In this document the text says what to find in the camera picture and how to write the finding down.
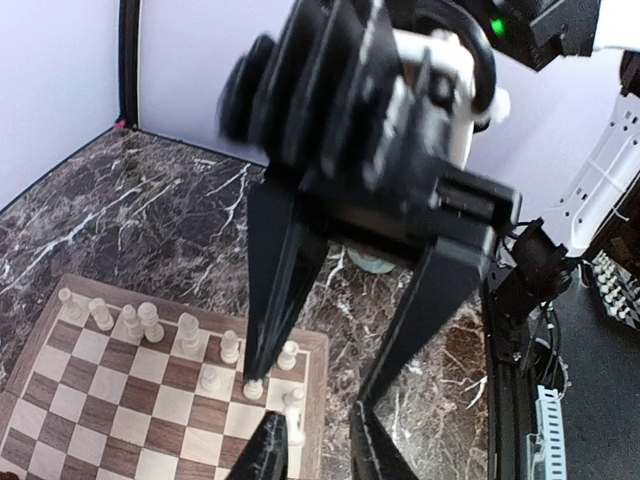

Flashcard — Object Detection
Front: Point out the white chess pawn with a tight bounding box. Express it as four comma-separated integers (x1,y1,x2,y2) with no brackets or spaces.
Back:
199,366,219,392
282,387,306,446
243,379,264,401

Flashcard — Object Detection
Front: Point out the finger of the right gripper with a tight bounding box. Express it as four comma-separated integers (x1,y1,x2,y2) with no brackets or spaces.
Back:
358,239,491,403
244,182,328,382

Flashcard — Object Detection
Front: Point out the cream white mug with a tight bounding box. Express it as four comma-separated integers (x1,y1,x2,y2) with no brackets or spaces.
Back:
347,248,396,275

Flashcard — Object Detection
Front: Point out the white chess rook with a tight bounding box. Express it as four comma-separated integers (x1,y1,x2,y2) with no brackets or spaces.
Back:
277,340,299,371

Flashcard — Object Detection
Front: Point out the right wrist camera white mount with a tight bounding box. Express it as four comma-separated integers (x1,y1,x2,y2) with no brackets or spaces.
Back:
394,27,512,169

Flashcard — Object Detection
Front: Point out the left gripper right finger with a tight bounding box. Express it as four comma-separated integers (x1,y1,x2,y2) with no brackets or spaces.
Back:
350,402,417,480

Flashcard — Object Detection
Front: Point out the right black frame post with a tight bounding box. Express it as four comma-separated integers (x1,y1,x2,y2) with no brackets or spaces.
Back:
116,0,141,130

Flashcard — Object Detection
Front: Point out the white chess bishop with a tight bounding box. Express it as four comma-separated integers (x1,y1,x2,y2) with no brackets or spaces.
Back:
178,313,201,355

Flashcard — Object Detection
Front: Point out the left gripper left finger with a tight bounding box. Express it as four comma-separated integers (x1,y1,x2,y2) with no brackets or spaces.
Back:
227,412,288,480

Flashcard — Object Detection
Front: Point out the wooden chess board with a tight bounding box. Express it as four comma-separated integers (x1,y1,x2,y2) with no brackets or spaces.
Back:
1,274,329,479

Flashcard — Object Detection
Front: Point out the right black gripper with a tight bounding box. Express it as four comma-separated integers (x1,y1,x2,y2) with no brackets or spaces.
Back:
220,1,520,266

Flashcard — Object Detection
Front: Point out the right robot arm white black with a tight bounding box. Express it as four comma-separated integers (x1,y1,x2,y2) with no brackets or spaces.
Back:
219,1,639,405

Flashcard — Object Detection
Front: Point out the white slotted cable duct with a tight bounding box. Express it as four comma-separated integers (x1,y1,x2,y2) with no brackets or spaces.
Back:
532,385,567,480

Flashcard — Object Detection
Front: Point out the white chess knight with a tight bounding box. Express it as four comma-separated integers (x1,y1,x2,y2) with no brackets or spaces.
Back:
220,329,240,365

